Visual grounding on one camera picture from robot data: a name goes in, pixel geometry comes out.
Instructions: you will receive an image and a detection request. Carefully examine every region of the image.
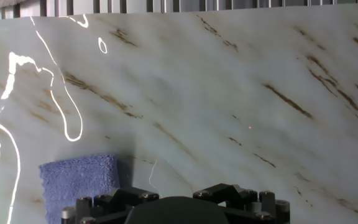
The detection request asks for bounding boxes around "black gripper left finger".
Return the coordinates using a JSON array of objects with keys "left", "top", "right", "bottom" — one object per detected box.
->
[{"left": 61, "top": 185, "right": 162, "bottom": 224}]

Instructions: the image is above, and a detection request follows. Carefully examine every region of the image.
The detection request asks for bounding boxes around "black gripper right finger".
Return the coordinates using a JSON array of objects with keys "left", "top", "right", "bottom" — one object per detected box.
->
[{"left": 193, "top": 182, "right": 291, "bottom": 224}]

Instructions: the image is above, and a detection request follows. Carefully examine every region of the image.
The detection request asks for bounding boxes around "purple terry cloth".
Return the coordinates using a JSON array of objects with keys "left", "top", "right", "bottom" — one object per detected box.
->
[{"left": 39, "top": 154, "right": 121, "bottom": 224}]

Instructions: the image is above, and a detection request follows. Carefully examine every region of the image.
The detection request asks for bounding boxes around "thin white thread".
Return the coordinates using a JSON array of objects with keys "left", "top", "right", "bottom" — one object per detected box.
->
[{"left": 148, "top": 159, "right": 163, "bottom": 198}]

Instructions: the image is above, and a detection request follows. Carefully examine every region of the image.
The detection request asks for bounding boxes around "marble pattern table sheet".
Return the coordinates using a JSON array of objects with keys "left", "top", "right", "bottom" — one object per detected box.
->
[{"left": 0, "top": 2, "right": 358, "bottom": 224}]

